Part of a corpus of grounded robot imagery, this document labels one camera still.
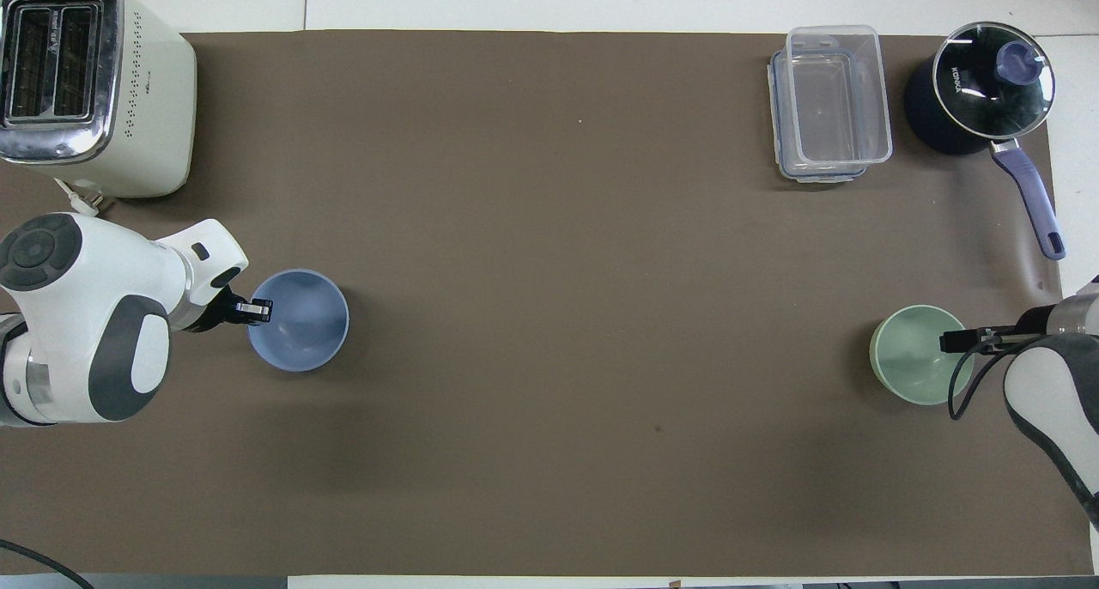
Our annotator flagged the clear container with blue seal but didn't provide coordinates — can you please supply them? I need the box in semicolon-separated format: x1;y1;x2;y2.
768;50;870;184

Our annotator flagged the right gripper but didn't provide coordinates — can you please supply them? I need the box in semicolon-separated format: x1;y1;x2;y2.
1016;307;1058;339

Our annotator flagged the dark saucepan with purple handle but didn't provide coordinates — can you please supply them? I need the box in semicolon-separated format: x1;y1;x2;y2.
903;21;1067;261

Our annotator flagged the clear plastic container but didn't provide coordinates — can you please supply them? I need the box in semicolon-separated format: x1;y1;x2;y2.
786;25;893;166

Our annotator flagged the white power cord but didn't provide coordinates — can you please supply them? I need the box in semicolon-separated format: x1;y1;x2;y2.
53;177;114;219

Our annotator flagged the green bowl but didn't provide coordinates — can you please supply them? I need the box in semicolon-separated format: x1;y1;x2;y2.
870;305;976;406

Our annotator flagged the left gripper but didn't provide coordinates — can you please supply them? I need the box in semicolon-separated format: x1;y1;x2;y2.
187;287;239;333

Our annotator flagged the glass lid with purple knob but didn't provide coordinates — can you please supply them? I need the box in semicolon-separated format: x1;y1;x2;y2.
932;22;1055;139

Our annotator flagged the blue bowl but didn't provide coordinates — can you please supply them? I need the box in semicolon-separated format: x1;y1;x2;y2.
247;269;350;373

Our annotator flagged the black cable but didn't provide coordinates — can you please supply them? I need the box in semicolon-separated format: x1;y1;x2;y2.
947;331;1045;422
0;537;95;589

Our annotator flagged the cream toaster with chrome top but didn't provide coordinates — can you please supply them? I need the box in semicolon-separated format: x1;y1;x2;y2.
0;0;197;199

